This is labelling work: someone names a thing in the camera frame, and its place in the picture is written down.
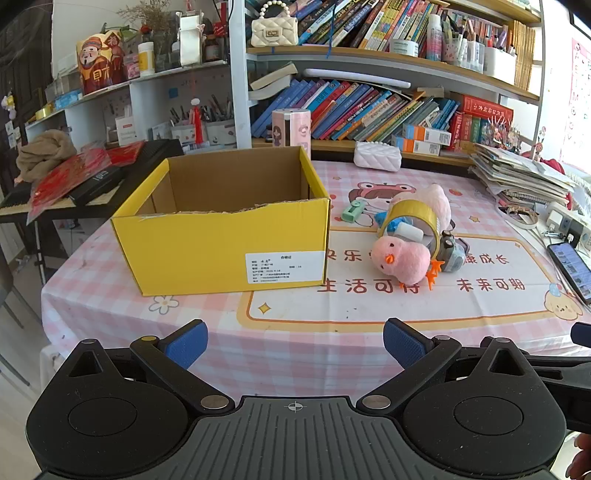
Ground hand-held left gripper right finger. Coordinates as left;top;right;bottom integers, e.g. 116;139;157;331
358;318;536;414

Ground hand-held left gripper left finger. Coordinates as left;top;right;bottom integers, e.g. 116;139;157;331
59;319;235;414

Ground pink duck plush toy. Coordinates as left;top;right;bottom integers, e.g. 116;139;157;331
372;235;445;291

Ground yellow cardboard box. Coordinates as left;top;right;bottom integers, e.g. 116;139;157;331
111;145;332;297

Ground grey blue toy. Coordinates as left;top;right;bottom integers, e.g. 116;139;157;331
434;229;468;273

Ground yellow tape roll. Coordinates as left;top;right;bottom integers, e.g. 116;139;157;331
379;199;445;259

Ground person's right hand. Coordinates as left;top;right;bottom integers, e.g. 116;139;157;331
565;433;591;480

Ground black smartphone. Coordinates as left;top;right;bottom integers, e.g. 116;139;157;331
547;241;591;305

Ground pink printed tablecloth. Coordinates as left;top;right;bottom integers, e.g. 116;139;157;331
41;159;591;400

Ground patterned ribbon roll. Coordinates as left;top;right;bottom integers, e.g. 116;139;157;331
505;205;539;227

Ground red cloth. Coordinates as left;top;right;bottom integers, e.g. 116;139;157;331
539;157;568;177

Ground stack of papers and booklets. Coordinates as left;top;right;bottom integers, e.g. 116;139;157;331
468;142;578;204

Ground white quilted pouch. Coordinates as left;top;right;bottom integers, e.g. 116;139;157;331
353;141;402;172

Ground black electronic keyboard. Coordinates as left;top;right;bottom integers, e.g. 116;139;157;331
0;138;185;222

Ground orange and white box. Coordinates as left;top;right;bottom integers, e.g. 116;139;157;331
392;137;443;157
402;124;452;145

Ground red paper decoration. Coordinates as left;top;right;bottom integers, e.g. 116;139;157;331
27;141;146;222

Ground row of pen cups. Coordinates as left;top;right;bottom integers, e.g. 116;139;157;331
170;95;236;149

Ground colourful crown ornament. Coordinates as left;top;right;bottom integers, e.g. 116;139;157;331
480;113;522;151

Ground red upright books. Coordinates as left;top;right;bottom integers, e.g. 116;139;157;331
450;111;485;145

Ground red knot tassel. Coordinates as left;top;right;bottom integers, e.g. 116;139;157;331
191;98;205;140

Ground beige cloth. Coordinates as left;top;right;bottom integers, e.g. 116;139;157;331
16;129;77;183

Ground row of leaning books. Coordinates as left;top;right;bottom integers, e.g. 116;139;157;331
252;78;462;141

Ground pink humidifier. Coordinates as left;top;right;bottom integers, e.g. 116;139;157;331
271;108;312;149

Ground thick red dictionary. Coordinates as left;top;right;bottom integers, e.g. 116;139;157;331
462;95;514;125

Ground white side shelf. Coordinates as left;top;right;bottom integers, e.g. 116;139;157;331
25;60;241;153

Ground stack of lying books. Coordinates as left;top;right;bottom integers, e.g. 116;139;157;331
249;62;298;100

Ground white pen organizer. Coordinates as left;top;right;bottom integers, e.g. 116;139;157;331
482;46;517;86

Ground white bottle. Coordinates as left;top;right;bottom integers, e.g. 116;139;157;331
139;41;155;77

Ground red fortune god box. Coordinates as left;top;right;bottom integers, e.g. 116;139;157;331
76;33;126;95

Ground pastel bottle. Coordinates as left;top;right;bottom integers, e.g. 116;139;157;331
426;14;443;62

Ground row of colourful shelf books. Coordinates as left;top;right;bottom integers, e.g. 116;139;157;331
295;0;451;51

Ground cream quilted handbag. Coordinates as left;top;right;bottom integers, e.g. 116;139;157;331
250;0;298;47

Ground alphabet wall poster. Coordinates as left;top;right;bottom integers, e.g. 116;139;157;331
558;37;591;164

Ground wooden bookshelf with white frame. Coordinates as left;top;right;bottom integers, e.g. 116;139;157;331
228;0;548;168

